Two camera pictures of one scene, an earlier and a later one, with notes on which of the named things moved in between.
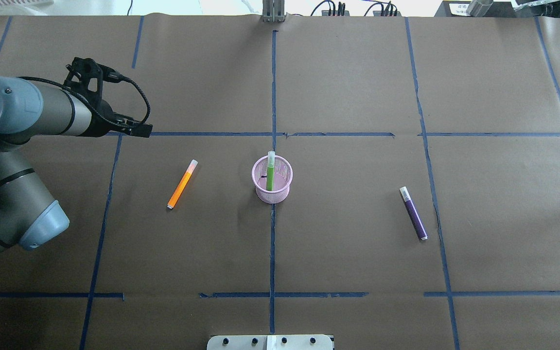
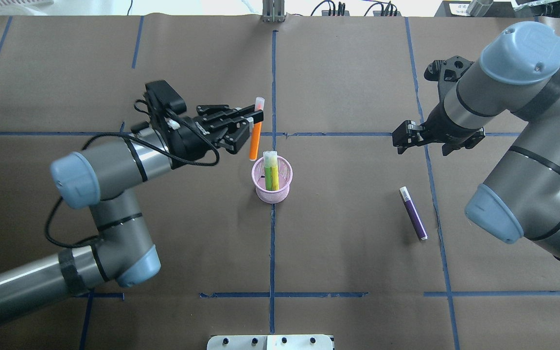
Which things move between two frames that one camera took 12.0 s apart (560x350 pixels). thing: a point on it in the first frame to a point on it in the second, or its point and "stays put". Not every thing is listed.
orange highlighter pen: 182,184 to 255,137
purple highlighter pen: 413,215 stays put
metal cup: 479,8 stays put
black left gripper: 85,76 to 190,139
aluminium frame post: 273,10 stays put
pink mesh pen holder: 283,178 stays put
